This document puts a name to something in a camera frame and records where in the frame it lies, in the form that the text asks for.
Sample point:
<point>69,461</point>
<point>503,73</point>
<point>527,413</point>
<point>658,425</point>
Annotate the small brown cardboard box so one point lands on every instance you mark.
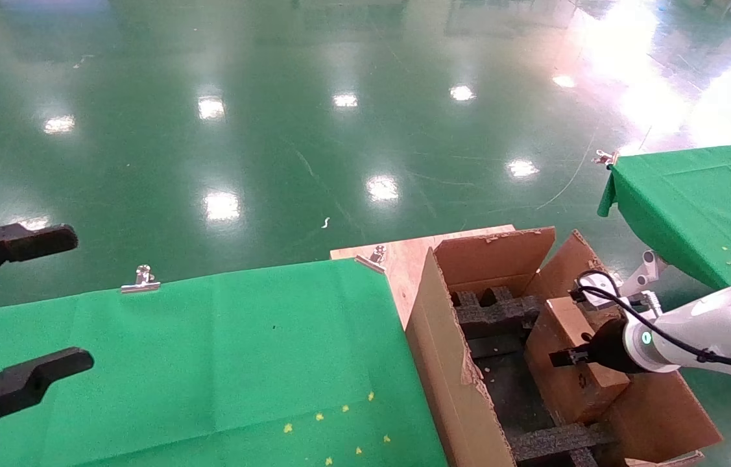
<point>566,389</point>

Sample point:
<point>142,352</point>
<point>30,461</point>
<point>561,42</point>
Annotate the large green tablecloth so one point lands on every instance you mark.
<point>177,363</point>

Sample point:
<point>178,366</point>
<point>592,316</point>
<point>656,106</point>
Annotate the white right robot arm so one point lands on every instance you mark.
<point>715,324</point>

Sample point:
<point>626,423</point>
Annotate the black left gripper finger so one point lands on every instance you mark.
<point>28,242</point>
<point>21,383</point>

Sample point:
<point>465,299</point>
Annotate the silver metal binder clip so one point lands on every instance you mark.
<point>373,258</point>
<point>141,282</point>
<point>605,157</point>

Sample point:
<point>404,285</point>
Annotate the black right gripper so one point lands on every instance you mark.
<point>608,347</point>

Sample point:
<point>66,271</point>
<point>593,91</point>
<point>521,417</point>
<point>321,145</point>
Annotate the black foam insert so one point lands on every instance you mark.
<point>501,311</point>

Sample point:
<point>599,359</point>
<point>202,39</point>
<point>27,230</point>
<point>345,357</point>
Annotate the large open cardboard carton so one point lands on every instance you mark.
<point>443,363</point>

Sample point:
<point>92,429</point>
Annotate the grey metal table bracket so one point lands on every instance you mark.
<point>645,269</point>

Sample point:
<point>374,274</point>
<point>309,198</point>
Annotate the green tablecloth with hanging corner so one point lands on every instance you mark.
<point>696,194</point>

